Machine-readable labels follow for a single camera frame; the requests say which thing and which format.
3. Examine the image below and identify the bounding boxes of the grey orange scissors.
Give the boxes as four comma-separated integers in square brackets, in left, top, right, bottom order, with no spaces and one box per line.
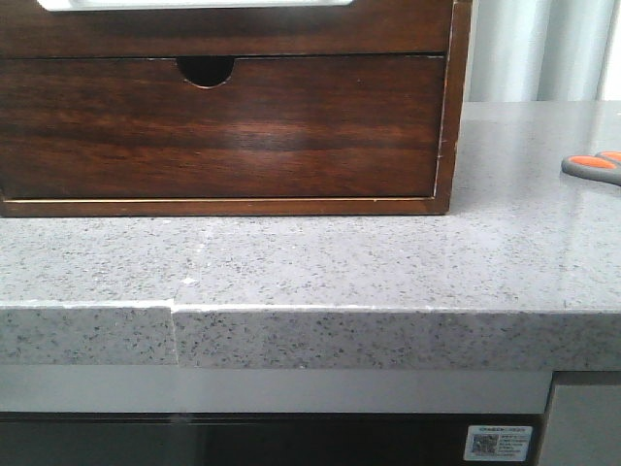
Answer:
[561,150,621,186]

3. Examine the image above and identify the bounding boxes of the dark wooden drawer cabinet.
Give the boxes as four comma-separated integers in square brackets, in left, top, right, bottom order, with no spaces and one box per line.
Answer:
[1,1,472,217]

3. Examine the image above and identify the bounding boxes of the white QR code sticker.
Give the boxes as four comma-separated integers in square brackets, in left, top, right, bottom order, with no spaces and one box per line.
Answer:
[463,425,534,462]

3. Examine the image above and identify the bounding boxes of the grey pleated curtain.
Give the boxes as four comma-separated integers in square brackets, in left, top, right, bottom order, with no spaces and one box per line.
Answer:
[466,1,620,102]

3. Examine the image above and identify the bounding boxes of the dark under-counter appliance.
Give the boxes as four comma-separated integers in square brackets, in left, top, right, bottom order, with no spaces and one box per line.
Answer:
[1,413,542,465]

